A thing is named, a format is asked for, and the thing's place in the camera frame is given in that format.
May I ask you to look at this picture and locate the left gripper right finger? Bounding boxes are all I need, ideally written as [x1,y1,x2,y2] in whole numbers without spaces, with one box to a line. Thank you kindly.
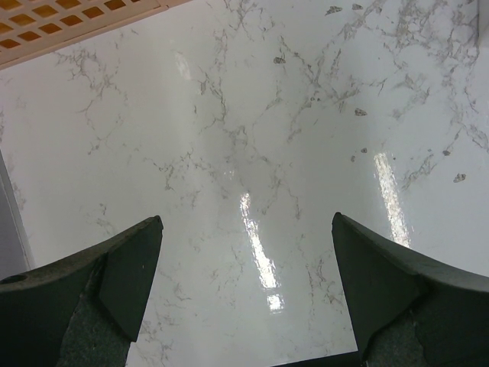
[332,213,488,366]

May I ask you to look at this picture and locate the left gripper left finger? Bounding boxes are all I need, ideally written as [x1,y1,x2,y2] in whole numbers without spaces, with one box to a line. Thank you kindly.
[1,216,163,366]

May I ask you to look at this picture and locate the orange mesh file holder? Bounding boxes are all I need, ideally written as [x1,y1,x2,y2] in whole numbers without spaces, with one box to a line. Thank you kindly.
[1,0,183,69]

